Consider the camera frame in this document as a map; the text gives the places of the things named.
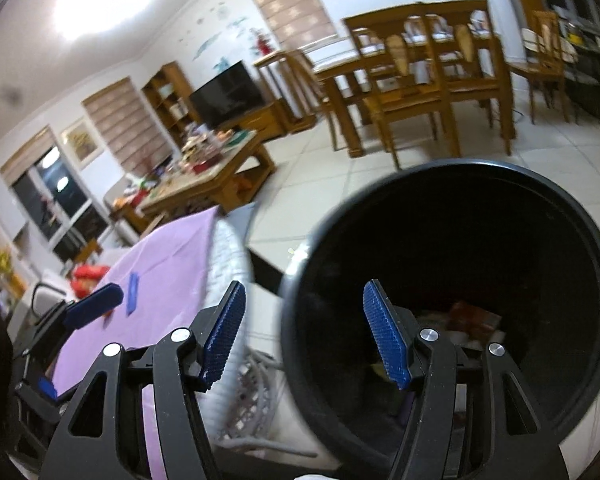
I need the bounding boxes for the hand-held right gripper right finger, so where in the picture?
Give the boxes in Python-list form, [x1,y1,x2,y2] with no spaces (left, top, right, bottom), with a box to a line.
[362,280,571,480]

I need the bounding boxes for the wooden armchair with grey cushion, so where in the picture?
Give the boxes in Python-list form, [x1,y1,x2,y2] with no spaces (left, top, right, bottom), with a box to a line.
[104,175,156,241]

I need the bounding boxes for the glass balcony door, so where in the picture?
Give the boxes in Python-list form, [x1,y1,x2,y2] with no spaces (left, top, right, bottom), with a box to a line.
[10,147,111,261]

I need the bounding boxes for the wooden coffee table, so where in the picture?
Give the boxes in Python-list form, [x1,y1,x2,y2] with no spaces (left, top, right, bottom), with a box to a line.
[137,130,276,216]

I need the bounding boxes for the framed sunflower picture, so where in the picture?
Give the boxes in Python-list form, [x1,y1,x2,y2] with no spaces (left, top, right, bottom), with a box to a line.
[60,117,103,168]

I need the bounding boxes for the brown striped window blind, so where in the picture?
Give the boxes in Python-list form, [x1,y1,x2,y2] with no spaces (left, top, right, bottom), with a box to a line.
[244,0,341,51]
[82,77,173,173]

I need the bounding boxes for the white armchair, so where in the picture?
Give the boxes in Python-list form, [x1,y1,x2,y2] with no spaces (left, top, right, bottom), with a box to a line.
[10,270,76,341]

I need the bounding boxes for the wooden dining table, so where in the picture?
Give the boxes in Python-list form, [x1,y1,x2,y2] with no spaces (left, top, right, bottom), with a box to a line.
[312,47,516,158]

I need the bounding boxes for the black trash bin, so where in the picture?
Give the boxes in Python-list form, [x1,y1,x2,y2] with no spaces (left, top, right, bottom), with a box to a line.
[280,157,600,471]

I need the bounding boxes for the small blue strip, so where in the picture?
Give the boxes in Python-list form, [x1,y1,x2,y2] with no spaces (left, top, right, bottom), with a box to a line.
[126,272,140,316]

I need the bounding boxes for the white standing air conditioner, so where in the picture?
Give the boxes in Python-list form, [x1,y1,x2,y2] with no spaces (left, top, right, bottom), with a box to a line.
[0,175,28,241]

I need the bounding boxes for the wooden television stand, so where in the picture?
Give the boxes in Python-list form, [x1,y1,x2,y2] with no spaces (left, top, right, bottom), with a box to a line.
[217,102,288,143]

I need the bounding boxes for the pile of assorted small items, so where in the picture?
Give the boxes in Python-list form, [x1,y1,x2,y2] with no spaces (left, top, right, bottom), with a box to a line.
[125,122,258,196]

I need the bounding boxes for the wooden bookshelf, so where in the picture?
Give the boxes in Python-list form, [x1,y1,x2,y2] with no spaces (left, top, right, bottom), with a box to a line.
[141,61,201,136]

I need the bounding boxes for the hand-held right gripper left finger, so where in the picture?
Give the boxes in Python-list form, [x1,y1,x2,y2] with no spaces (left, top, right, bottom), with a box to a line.
[40,280,247,480]

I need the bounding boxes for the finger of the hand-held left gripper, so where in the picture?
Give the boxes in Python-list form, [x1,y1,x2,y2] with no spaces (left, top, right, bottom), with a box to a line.
[14,377,58,406]
[62,282,124,332]

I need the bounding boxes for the ceiling light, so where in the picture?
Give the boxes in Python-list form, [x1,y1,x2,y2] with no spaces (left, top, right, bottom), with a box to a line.
[52,0,166,43]

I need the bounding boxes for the white wicker table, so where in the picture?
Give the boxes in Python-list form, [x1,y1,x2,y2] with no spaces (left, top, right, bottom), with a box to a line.
[200,217,321,461]

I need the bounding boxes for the blue wall decals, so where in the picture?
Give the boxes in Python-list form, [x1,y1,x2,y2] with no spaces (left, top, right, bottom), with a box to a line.
[177,2,261,73]

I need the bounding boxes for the black cabinet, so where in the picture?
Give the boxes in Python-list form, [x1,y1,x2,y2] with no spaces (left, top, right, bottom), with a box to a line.
[560,20,600,122]

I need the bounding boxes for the brown striped door blind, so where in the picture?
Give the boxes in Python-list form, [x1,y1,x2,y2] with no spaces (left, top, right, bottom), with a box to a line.
[0,127,56,186]

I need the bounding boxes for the purple tablecloth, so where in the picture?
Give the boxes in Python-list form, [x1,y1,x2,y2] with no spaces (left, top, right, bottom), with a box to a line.
[45,206,220,480]

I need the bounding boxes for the dark flat board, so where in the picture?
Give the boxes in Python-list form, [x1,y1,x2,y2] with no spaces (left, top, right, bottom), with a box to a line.
[246,245,287,293]

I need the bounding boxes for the red cloth bundle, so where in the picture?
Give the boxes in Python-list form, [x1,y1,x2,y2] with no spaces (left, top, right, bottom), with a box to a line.
[71,264,110,301]

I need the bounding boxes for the black flat television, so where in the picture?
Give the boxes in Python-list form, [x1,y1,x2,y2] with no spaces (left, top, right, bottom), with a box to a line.
[188,60,265,128]

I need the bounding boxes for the tall wooden plant stand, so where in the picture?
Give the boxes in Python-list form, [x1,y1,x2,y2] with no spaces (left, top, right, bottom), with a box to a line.
[254,50,317,133]

